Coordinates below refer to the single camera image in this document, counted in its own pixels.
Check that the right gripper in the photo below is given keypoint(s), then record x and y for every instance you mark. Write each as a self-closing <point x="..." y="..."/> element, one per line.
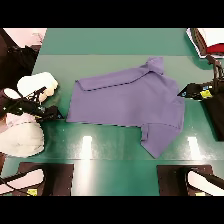
<point x="196" y="91"/>

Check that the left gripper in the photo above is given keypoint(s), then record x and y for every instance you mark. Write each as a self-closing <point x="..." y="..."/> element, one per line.
<point x="51" y="112"/>

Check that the purple polo shirt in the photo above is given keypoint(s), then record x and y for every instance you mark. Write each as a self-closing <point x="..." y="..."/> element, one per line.
<point x="126" y="100"/>

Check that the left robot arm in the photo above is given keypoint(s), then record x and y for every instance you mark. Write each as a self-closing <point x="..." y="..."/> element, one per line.
<point x="20" y="106"/>

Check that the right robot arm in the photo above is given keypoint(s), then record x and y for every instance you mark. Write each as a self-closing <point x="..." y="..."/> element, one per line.
<point x="216" y="116"/>

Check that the white garment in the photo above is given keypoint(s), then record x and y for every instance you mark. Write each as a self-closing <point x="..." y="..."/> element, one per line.
<point x="213" y="36"/>
<point x="36" y="84"/>

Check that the pale pink garment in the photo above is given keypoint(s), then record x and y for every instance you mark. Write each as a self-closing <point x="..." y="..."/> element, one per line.
<point x="21" y="136"/>

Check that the red garment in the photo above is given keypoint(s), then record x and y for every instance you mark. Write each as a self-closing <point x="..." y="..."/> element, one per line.
<point x="216" y="50"/>

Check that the black garment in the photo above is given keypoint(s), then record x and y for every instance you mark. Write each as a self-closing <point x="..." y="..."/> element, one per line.
<point x="15" y="63"/>

